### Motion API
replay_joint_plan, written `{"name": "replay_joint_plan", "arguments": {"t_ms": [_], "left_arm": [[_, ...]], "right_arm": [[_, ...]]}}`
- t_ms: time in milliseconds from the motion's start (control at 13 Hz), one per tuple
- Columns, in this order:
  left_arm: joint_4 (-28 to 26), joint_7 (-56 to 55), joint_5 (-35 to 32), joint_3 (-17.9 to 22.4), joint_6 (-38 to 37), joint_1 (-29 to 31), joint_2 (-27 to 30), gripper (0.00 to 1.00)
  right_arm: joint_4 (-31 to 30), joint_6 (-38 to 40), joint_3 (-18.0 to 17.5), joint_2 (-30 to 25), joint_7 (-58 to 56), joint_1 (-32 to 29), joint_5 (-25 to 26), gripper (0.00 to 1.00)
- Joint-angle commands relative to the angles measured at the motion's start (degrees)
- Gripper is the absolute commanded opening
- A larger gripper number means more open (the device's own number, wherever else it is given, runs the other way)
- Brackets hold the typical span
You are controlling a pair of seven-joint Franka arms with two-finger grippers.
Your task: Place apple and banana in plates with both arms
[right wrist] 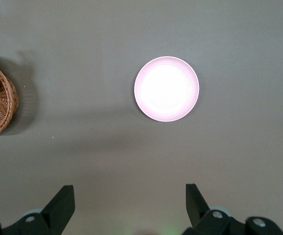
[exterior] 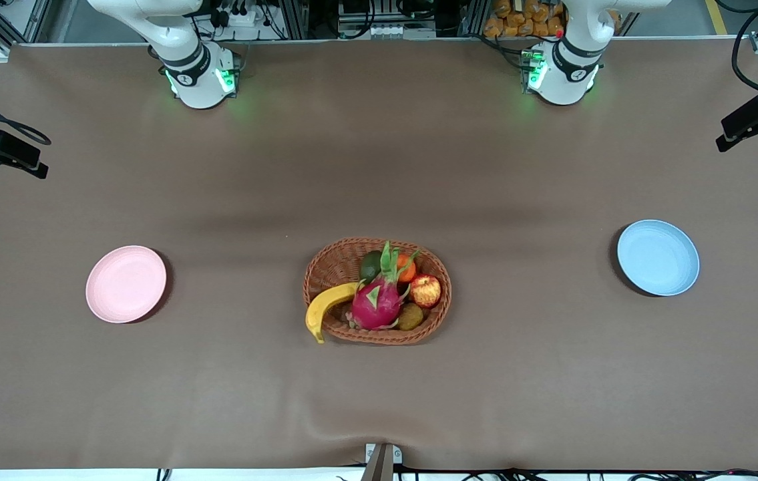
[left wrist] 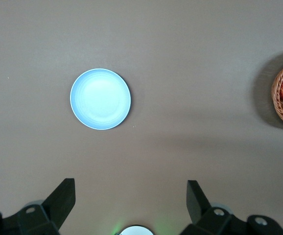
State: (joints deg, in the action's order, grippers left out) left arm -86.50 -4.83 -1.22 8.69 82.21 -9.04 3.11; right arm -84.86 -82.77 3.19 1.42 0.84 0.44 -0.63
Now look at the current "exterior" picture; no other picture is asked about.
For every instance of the yellow banana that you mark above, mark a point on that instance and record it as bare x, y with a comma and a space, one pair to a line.
325, 304

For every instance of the red yellow apple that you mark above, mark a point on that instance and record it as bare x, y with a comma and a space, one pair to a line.
425, 291

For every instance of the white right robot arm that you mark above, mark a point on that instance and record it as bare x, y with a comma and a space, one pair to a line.
198, 87

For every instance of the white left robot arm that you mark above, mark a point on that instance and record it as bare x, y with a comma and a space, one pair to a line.
565, 83

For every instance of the blue round plate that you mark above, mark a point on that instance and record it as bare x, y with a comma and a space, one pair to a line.
658, 257

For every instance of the pink round plate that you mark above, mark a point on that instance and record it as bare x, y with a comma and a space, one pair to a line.
126, 284

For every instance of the orange packaged goods pile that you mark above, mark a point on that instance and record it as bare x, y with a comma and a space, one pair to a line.
512, 20

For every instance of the white power strip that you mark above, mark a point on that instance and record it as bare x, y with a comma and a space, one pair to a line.
242, 18

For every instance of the brown wicker basket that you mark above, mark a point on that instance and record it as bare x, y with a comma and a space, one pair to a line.
338, 264

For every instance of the brown table cloth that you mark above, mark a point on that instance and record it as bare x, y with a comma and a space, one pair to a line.
378, 167

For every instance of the dark green avocado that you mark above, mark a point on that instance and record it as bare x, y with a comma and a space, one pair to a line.
370, 266

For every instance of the small orange tangerine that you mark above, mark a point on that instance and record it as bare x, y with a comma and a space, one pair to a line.
408, 271

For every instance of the white terminal block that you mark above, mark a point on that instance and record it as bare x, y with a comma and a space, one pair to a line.
392, 31

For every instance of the pink dragon fruit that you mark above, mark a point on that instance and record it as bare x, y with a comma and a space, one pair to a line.
375, 304

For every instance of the brown kiwi fruit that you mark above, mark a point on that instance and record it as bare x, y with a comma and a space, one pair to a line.
409, 316

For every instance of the grey metal camera post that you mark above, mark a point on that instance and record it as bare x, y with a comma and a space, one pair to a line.
378, 467

